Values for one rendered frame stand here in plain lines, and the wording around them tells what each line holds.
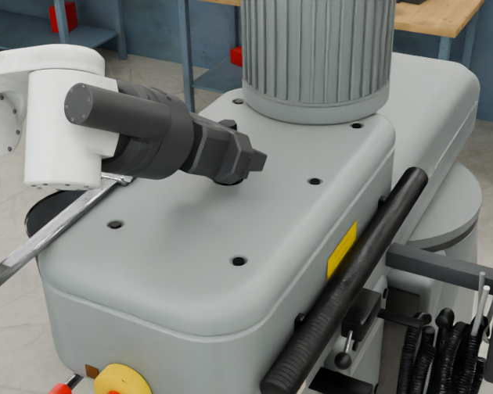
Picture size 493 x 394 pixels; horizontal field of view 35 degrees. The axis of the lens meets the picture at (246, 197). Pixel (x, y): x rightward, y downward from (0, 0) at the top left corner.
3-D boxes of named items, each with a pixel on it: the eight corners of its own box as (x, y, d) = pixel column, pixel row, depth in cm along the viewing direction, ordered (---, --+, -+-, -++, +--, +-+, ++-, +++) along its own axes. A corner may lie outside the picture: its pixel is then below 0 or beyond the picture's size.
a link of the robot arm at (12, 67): (116, 156, 70) (1, 162, 75) (120, 58, 70) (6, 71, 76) (70, 145, 64) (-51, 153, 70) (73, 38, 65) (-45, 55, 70)
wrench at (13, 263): (6, 291, 72) (5, 284, 71) (-27, 281, 73) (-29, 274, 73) (145, 170, 90) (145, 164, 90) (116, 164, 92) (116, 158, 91)
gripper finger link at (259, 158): (255, 174, 88) (221, 168, 83) (264, 147, 87) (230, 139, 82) (265, 179, 87) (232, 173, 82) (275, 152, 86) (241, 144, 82)
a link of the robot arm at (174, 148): (156, 171, 89) (75, 158, 79) (183, 91, 87) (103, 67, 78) (236, 211, 81) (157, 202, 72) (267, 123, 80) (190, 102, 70)
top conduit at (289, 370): (290, 413, 74) (291, 387, 72) (251, 399, 76) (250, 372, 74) (427, 190, 108) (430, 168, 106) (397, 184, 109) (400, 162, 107)
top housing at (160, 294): (243, 452, 75) (239, 327, 67) (33, 367, 86) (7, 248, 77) (397, 213, 110) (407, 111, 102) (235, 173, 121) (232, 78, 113)
